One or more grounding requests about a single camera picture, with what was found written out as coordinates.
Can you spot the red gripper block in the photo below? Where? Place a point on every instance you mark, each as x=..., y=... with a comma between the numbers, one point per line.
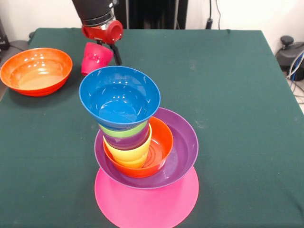
x=111, y=32

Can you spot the red cup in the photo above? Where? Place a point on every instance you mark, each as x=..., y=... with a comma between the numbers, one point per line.
x=95, y=59

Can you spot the blue bowl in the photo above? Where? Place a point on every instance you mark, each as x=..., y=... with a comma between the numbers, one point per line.
x=118, y=99

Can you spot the green cup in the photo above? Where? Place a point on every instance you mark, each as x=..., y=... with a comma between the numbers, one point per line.
x=128, y=133

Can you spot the purple cup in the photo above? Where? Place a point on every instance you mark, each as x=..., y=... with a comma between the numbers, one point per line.
x=126, y=142

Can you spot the yellow cup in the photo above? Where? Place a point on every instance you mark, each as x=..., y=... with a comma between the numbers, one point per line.
x=133, y=154

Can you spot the small orange bowl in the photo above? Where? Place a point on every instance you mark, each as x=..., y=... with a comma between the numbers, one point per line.
x=164, y=142

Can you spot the purple bowl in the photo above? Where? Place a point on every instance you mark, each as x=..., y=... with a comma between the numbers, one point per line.
x=183, y=147

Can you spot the pink bowl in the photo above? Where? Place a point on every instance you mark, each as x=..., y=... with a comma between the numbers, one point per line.
x=142, y=206

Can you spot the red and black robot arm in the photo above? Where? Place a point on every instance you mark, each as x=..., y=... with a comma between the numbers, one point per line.
x=95, y=10

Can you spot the large orange bowl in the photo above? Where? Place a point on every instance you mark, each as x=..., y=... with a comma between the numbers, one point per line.
x=31, y=69

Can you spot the dark green tablecloth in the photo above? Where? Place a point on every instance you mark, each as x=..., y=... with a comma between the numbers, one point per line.
x=237, y=166

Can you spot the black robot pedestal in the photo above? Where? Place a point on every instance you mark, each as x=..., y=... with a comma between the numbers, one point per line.
x=152, y=14

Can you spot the black pedestal foot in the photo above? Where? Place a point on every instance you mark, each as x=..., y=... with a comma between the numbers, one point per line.
x=20, y=44
x=288, y=57

